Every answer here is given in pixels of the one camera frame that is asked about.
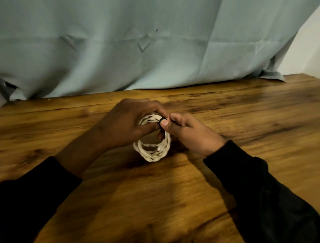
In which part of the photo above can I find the person's right hand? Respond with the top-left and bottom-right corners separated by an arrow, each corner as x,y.
157,112 -> 227,157

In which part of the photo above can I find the person's left hand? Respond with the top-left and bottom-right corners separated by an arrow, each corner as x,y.
95,98 -> 169,151

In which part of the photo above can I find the black cable tie strap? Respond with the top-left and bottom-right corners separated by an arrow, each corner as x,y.
159,117 -> 179,126

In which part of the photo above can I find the white braided cable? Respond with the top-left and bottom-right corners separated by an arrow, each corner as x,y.
133,113 -> 172,162

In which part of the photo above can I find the person's left forearm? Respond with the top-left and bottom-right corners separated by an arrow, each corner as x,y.
0,126 -> 110,243

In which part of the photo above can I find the person's right forearm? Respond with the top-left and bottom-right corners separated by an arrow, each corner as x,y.
203,140 -> 320,243

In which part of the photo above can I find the light blue cloth curtain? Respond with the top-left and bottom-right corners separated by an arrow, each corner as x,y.
0,0 -> 320,105

